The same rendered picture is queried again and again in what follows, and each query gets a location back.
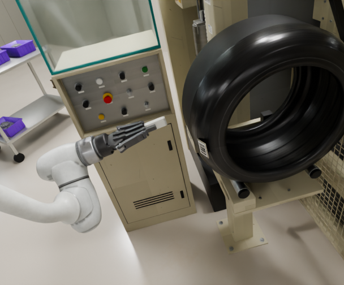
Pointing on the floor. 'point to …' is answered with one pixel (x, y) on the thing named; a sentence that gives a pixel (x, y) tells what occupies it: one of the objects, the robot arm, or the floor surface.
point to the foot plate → (233, 247)
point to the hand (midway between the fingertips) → (155, 124)
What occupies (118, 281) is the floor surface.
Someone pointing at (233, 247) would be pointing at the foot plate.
